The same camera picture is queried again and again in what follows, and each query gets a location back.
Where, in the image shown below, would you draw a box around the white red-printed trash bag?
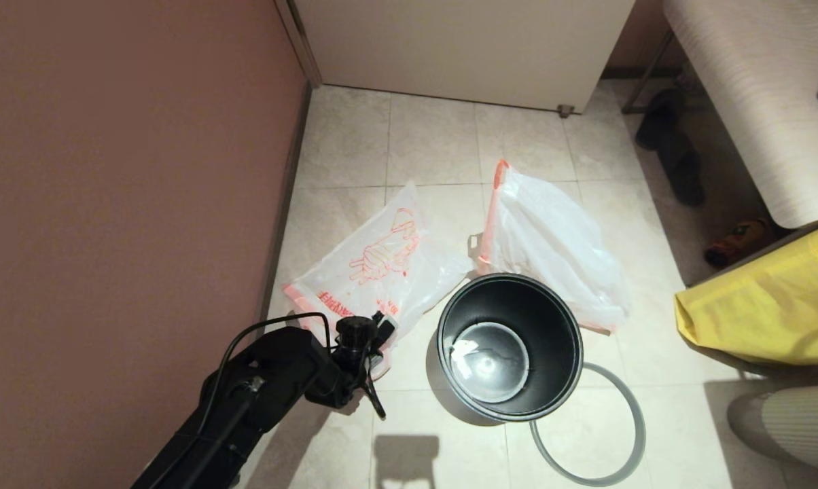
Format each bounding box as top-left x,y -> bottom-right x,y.
476,160 -> 632,335
283,182 -> 475,381

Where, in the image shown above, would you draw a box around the black round trash bin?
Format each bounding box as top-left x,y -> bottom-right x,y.
426,273 -> 584,427

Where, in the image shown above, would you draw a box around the yellow nonwoven bag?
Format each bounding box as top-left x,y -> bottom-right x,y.
674,224 -> 818,367

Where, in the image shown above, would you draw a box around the black slipper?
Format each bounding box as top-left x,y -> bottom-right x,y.
657,132 -> 707,208
635,88 -> 686,151

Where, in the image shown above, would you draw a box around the white paper scrap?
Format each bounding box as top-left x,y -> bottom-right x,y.
450,339 -> 481,365

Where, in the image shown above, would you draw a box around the grey ribbed cushion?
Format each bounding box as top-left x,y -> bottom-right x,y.
726,384 -> 818,476

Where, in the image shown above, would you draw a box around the white door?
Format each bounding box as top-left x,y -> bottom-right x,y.
294,0 -> 637,113

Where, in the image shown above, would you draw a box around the grey bin retaining ring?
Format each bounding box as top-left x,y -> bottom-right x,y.
529,362 -> 647,487

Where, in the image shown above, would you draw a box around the light woodgrain table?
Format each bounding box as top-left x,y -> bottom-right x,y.
622,0 -> 818,230

